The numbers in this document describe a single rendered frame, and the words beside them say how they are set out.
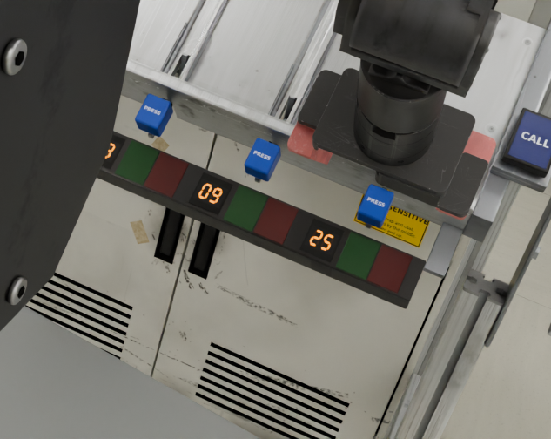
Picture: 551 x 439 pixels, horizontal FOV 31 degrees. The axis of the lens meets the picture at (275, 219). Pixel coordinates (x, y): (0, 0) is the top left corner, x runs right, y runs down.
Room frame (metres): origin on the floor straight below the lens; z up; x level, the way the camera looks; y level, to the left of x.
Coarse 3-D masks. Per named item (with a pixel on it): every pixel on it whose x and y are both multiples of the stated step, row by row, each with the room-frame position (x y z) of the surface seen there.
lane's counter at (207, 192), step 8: (208, 176) 0.79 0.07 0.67; (200, 184) 0.79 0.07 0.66; (208, 184) 0.79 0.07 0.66; (216, 184) 0.79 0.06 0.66; (224, 184) 0.79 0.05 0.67; (200, 192) 0.78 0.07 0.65; (208, 192) 0.78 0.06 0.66; (216, 192) 0.78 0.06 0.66; (224, 192) 0.78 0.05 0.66; (192, 200) 0.78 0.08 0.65; (200, 200) 0.78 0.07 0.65; (208, 200) 0.78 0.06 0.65; (216, 200) 0.78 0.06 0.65; (224, 200) 0.78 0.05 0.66; (208, 208) 0.77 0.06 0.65; (216, 208) 0.77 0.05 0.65
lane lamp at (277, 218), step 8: (272, 200) 0.78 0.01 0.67; (272, 208) 0.78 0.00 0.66; (280, 208) 0.78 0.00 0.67; (288, 208) 0.78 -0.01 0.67; (296, 208) 0.78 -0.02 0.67; (264, 216) 0.77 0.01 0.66; (272, 216) 0.77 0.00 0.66; (280, 216) 0.77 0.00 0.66; (288, 216) 0.78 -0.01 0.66; (264, 224) 0.77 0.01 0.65; (272, 224) 0.77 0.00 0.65; (280, 224) 0.77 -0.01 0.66; (288, 224) 0.77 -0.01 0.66; (256, 232) 0.76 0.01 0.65; (264, 232) 0.76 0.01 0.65; (272, 232) 0.76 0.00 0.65; (280, 232) 0.76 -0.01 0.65; (272, 240) 0.76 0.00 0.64; (280, 240) 0.76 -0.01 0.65
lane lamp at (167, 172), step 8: (160, 152) 0.81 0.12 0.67; (160, 160) 0.80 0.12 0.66; (168, 160) 0.80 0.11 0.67; (176, 160) 0.80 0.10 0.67; (152, 168) 0.79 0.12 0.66; (160, 168) 0.79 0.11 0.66; (168, 168) 0.80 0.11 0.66; (176, 168) 0.80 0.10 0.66; (184, 168) 0.80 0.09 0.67; (152, 176) 0.79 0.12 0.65; (160, 176) 0.79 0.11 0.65; (168, 176) 0.79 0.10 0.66; (176, 176) 0.79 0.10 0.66; (144, 184) 0.78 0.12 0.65; (152, 184) 0.78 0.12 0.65; (160, 184) 0.78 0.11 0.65; (168, 184) 0.78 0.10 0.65; (176, 184) 0.79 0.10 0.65; (160, 192) 0.78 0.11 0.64; (168, 192) 0.78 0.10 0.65
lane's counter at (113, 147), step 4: (112, 136) 0.81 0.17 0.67; (116, 136) 0.81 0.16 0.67; (112, 140) 0.81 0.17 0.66; (116, 140) 0.81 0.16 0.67; (120, 140) 0.81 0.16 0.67; (124, 140) 0.81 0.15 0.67; (112, 144) 0.81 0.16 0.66; (116, 144) 0.81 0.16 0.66; (120, 144) 0.81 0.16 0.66; (112, 148) 0.80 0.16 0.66; (116, 148) 0.80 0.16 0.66; (120, 148) 0.80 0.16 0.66; (108, 152) 0.80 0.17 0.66; (112, 152) 0.80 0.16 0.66; (116, 152) 0.80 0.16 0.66; (108, 156) 0.80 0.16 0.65; (112, 156) 0.80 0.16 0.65; (116, 156) 0.80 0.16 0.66; (104, 160) 0.79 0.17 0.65; (108, 160) 0.79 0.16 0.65; (112, 160) 0.80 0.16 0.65; (104, 164) 0.79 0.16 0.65; (108, 164) 0.79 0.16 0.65; (112, 164) 0.79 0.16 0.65; (108, 168) 0.79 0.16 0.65
